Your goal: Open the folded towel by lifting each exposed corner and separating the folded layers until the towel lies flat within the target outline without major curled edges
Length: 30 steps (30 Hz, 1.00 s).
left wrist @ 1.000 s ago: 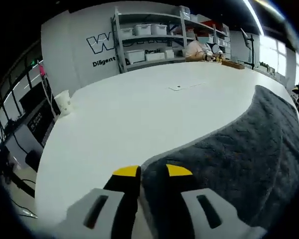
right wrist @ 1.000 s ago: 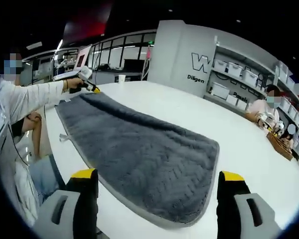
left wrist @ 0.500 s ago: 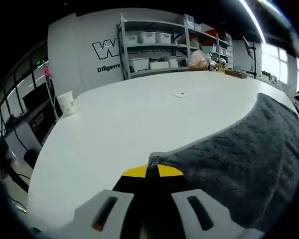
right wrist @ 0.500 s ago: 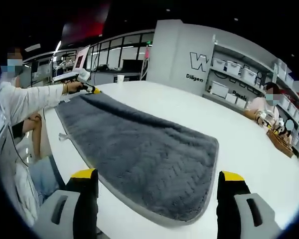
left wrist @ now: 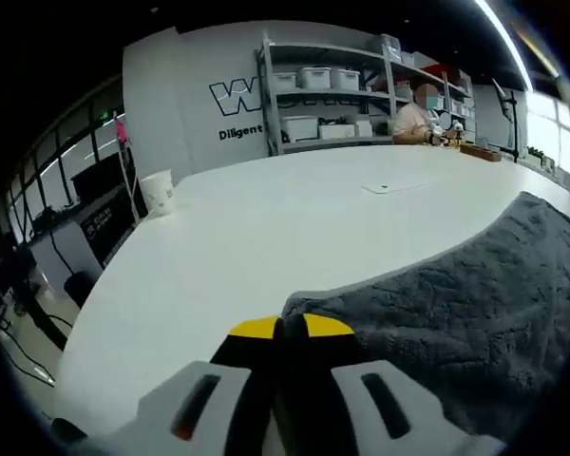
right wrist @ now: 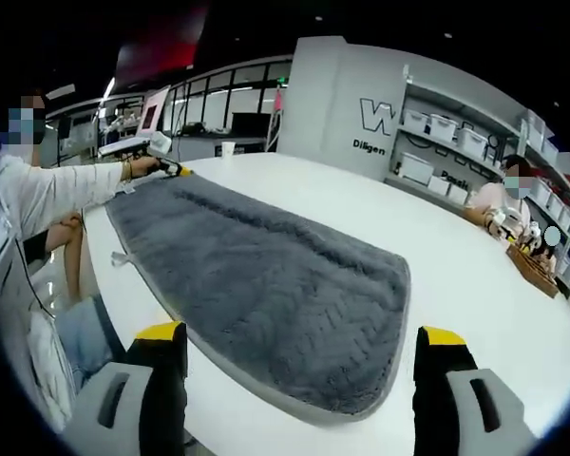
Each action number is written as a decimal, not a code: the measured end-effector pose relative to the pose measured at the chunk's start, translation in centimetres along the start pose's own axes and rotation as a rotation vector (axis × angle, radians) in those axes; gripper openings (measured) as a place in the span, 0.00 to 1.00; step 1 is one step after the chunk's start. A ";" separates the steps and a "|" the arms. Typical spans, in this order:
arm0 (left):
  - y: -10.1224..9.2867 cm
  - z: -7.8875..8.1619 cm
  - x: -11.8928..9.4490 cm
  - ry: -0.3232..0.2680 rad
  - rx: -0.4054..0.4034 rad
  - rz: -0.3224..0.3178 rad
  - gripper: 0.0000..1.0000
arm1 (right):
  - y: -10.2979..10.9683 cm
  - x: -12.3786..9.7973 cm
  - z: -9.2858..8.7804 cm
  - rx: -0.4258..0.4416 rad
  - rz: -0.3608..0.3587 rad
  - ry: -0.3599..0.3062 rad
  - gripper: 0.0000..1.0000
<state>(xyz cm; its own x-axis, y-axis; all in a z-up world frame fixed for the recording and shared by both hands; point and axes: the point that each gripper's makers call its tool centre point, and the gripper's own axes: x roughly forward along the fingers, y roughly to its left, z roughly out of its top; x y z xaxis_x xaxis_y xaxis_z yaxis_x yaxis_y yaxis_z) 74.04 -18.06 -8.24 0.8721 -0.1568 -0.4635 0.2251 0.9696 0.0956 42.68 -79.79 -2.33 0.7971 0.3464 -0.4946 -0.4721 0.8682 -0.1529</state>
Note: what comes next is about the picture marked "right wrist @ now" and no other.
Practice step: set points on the grey plush towel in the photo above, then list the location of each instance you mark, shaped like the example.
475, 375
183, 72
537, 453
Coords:
266, 285

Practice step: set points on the person's left hand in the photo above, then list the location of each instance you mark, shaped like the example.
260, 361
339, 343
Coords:
141, 167

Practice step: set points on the white presentation screen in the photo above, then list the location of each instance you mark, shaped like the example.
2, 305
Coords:
152, 114

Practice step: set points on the white paper cup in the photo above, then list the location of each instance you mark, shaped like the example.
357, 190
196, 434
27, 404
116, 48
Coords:
228, 149

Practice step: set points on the person's legs blue jeans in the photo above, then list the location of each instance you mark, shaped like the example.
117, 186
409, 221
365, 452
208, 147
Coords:
88, 342

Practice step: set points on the black computer monitor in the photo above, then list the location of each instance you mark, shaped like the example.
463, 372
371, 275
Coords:
251, 124

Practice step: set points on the pink hanging cloth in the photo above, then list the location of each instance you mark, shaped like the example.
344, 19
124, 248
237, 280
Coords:
278, 102

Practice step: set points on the person's torso white shirt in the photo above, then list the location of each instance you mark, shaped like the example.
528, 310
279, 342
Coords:
19, 199

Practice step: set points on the green exit sign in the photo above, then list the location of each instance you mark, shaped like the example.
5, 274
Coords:
281, 80

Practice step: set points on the brown wooden tray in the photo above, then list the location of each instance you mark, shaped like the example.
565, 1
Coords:
534, 273

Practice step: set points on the white chest-worn device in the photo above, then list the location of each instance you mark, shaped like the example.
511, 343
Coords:
0, 242

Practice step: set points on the row of white storage bins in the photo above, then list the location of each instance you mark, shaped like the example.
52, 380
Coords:
442, 127

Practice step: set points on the grey metal storage shelf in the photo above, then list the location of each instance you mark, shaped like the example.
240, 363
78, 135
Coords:
465, 105

